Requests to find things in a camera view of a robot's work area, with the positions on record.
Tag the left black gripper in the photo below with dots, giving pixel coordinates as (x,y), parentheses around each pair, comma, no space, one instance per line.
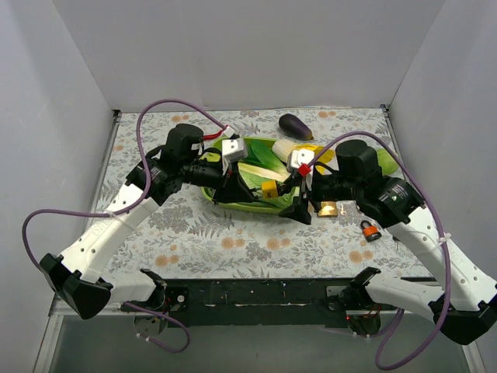
(226,180)

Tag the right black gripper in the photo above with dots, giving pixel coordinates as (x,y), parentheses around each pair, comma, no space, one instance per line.
(305,193)

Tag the yellow padlock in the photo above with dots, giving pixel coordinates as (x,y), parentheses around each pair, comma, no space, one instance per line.
(272,189)

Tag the large brass padlock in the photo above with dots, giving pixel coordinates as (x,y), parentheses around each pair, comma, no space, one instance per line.
(328,209)

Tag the orange black padlock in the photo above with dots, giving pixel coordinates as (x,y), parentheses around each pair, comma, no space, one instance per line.
(370,231)

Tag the black key bunch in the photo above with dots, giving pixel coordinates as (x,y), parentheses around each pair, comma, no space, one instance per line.
(396,242)

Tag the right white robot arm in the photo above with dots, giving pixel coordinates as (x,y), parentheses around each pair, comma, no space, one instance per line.
(463,301)

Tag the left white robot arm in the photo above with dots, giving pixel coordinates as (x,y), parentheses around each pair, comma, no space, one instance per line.
(77,274)

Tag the green oval tray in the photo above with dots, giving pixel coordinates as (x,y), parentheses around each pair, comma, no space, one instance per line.
(254,176)

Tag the yellow leaf cabbage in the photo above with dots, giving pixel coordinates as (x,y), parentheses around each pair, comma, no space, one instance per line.
(283,147)

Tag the green bok choy leaves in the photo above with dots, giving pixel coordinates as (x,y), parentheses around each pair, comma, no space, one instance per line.
(259,154)

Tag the red chili pepper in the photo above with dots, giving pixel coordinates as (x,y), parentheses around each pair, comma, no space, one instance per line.
(210,137)

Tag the purple eggplant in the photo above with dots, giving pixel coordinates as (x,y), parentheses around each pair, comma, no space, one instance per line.
(295,128)

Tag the round green cabbage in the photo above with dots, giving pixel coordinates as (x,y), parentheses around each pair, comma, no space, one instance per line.
(387,163)

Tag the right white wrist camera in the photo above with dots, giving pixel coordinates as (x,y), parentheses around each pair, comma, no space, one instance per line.
(299,161)

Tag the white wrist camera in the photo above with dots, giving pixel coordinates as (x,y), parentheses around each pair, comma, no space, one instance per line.
(299,161)
(232,150)

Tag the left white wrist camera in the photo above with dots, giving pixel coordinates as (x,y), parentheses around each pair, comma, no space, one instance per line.
(232,150)

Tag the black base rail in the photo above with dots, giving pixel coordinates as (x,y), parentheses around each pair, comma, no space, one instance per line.
(254,302)

